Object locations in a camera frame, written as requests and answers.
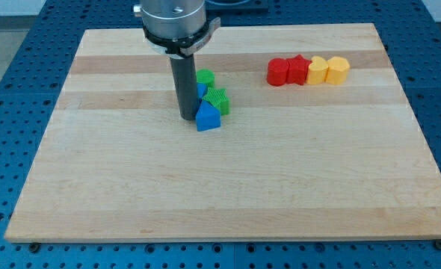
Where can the wooden board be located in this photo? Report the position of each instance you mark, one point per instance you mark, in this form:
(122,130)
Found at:
(318,162)

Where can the blue block behind rod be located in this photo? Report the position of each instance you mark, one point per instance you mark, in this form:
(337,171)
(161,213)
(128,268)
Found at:
(201,90)

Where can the yellow heart block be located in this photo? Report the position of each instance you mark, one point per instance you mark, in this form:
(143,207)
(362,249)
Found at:
(317,70)

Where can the green star block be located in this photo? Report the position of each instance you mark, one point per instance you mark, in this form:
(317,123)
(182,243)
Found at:
(218,98)

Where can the red star block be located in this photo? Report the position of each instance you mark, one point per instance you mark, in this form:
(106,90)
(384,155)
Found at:
(298,69)

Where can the yellow hexagon block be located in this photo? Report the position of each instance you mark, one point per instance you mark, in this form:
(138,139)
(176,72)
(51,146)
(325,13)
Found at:
(338,69)

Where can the green cylinder block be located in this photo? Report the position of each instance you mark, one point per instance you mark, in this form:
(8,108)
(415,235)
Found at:
(206,76)

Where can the blue triangle block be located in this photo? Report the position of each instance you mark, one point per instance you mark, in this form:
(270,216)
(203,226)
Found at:
(207,117)

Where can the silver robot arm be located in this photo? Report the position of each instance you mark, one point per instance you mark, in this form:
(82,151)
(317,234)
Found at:
(176,28)

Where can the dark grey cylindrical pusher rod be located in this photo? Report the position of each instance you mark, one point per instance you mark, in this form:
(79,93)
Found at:
(185,81)

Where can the red cylinder block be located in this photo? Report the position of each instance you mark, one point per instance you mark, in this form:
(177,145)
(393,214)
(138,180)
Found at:
(277,71)

